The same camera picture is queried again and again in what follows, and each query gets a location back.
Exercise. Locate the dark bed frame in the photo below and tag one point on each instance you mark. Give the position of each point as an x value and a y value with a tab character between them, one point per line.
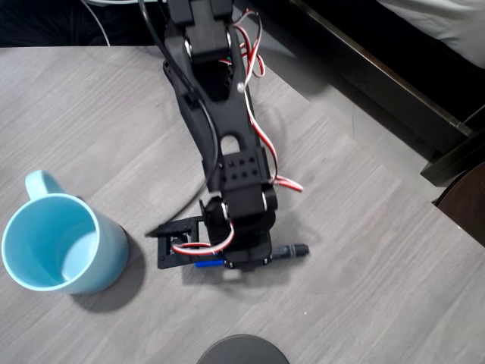
379	76

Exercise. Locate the round black object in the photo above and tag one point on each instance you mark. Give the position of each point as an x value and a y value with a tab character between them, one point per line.
242	350

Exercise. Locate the blue cap black marker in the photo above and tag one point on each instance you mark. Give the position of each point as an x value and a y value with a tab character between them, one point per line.
291	251

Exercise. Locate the black gripper camera mount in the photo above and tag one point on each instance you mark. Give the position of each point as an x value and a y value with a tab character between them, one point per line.
178	231

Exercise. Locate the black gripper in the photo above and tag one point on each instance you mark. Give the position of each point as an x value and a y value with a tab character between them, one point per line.
247	259

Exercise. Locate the white mattress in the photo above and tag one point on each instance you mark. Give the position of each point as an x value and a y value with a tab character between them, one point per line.
447	22

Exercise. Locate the round dark brown furniture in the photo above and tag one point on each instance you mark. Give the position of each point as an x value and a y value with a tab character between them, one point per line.
468	204

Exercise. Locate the light blue mug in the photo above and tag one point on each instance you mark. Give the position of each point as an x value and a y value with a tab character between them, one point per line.
110	246

